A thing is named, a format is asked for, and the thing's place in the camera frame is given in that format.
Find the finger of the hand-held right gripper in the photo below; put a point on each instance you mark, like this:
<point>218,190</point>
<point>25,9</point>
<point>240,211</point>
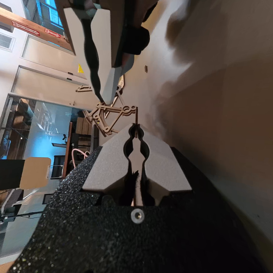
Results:
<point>79,32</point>
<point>104,42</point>

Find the brown wooden frame post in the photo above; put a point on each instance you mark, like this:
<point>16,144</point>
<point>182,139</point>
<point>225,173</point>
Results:
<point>67,149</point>

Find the wooden model frame assembly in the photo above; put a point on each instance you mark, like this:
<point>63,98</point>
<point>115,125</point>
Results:
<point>111,108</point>

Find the wooden beam with red stickers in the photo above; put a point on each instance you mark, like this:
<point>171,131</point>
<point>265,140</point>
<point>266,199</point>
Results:
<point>32,29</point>

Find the small wooden pin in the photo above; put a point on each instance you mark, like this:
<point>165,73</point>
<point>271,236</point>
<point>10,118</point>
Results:
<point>136,115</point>

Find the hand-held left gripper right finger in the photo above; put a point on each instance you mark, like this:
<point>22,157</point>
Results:
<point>166,168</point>

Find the person's right hand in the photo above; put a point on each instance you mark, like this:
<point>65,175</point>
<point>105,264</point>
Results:
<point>138,40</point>

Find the large glass window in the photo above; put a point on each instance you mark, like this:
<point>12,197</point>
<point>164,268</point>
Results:
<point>47,12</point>

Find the white wall vent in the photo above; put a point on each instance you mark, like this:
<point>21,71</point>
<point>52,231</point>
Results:
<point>7,41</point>

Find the cardboard box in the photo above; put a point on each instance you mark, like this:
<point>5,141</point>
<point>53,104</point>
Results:
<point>79,125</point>
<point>85,129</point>
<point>89,130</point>

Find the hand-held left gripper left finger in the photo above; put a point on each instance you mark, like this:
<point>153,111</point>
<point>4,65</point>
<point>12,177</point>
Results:
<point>106,166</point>

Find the beige rounded panel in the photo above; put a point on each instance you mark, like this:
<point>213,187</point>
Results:
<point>35,172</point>

